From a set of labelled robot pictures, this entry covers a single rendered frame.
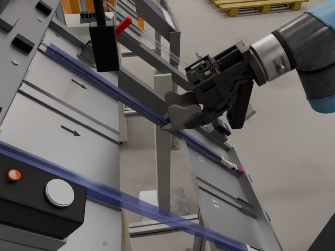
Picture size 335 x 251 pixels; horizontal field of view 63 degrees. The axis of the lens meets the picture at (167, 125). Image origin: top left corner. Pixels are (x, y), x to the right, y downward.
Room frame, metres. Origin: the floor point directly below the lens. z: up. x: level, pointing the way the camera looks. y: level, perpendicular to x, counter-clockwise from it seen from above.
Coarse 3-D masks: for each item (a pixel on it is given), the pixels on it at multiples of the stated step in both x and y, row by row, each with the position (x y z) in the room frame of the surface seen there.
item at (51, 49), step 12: (48, 48) 0.39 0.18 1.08; (60, 60) 0.39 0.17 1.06; (72, 60) 0.39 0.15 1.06; (84, 72) 0.39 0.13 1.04; (108, 84) 0.40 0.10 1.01; (120, 96) 0.40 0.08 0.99; (144, 108) 0.41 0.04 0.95; (156, 120) 0.41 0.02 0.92; (180, 132) 0.42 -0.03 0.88; (192, 144) 0.42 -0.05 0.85; (204, 144) 0.44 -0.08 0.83; (216, 156) 0.43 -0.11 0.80
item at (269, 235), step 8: (232, 152) 0.51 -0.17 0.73; (232, 160) 0.49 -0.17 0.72; (240, 160) 0.48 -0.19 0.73; (240, 176) 0.43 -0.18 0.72; (248, 176) 0.43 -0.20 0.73; (248, 184) 0.40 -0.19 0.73; (248, 192) 0.38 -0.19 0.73; (248, 200) 0.37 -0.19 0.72; (256, 200) 0.36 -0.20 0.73; (256, 208) 0.34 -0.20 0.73; (264, 216) 0.32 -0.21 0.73; (264, 224) 0.30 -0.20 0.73; (264, 232) 0.29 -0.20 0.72; (272, 232) 0.28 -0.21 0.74; (272, 240) 0.27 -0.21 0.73; (272, 248) 0.25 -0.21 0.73; (280, 248) 0.25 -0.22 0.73
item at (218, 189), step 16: (208, 144) 0.48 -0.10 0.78; (192, 160) 0.37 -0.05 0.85; (208, 160) 0.41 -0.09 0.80; (192, 176) 0.33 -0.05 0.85; (208, 176) 0.36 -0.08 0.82; (224, 176) 0.40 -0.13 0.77; (208, 192) 0.31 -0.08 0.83; (224, 192) 0.33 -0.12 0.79; (240, 192) 0.38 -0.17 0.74; (208, 208) 0.27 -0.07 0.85; (224, 208) 0.29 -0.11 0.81; (240, 208) 0.32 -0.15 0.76; (208, 224) 0.23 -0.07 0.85; (224, 224) 0.25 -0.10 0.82; (240, 224) 0.27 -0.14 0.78; (256, 224) 0.30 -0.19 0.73; (240, 240) 0.24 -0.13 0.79; (256, 240) 0.26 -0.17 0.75
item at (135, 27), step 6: (108, 6) 0.66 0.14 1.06; (114, 12) 0.66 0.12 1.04; (120, 12) 0.67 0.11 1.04; (120, 18) 0.66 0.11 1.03; (132, 24) 0.67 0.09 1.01; (138, 30) 0.67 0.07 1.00; (144, 30) 0.68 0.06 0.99; (144, 36) 0.67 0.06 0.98; (150, 36) 0.67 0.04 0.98; (156, 42) 0.67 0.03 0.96; (162, 48) 0.68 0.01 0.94; (168, 54) 0.68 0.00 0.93; (174, 54) 0.69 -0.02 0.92; (174, 60) 0.68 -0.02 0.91; (180, 60) 0.68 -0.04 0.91; (186, 66) 0.69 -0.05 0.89
